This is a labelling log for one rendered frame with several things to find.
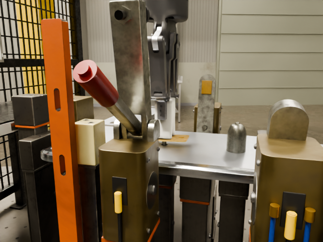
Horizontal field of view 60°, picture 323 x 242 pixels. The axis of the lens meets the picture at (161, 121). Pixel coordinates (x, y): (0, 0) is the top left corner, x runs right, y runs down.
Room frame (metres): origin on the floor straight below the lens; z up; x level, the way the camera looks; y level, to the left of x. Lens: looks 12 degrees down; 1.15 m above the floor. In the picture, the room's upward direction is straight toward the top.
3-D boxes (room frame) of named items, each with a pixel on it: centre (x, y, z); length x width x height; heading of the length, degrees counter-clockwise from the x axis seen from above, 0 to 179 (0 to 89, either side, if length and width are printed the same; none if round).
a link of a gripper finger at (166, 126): (0.48, 0.00, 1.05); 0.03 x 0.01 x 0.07; 74
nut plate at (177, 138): (0.49, -0.01, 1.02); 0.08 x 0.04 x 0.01; 74
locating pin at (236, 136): (0.46, -0.13, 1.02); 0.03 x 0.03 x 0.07
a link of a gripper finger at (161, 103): (0.46, 0.00, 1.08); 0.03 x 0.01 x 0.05; 164
